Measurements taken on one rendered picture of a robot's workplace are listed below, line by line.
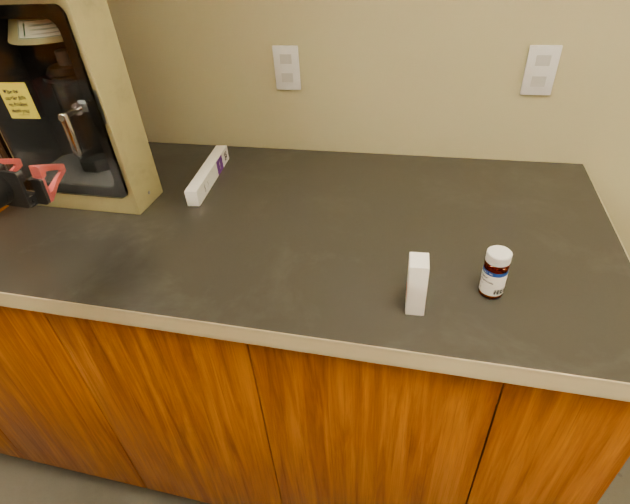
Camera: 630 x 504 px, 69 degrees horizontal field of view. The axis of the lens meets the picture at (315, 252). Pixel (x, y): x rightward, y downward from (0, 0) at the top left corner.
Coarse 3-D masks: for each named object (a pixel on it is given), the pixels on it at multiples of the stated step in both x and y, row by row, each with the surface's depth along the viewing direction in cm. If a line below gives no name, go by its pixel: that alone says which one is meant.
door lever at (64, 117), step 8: (72, 104) 92; (64, 112) 89; (72, 112) 91; (80, 112) 93; (64, 120) 89; (64, 128) 90; (72, 128) 91; (72, 136) 91; (72, 144) 92; (80, 144) 94; (80, 152) 94
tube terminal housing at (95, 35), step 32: (0, 0) 84; (32, 0) 82; (64, 0) 81; (96, 0) 88; (96, 32) 89; (96, 64) 89; (128, 96) 100; (128, 128) 101; (128, 160) 102; (128, 192) 105; (160, 192) 116
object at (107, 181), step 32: (0, 32) 87; (32, 32) 85; (64, 32) 83; (0, 64) 91; (32, 64) 89; (64, 64) 87; (0, 96) 96; (32, 96) 94; (64, 96) 92; (0, 128) 101; (32, 128) 99; (96, 128) 95; (32, 160) 104; (64, 160) 102; (96, 160) 100; (64, 192) 108; (96, 192) 106
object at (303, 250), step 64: (256, 192) 114; (320, 192) 112; (384, 192) 110; (448, 192) 109; (512, 192) 107; (576, 192) 105; (0, 256) 98; (64, 256) 97; (128, 256) 95; (192, 256) 94; (256, 256) 93; (320, 256) 92; (384, 256) 91; (448, 256) 89; (512, 256) 88; (576, 256) 87; (128, 320) 84; (192, 320) 79; (256, 320) 78; (320, 320) 78; (384, 320) 77; (448, 320) 76; (512, 320) 75; (576, 320) 74; (576, 384) 67
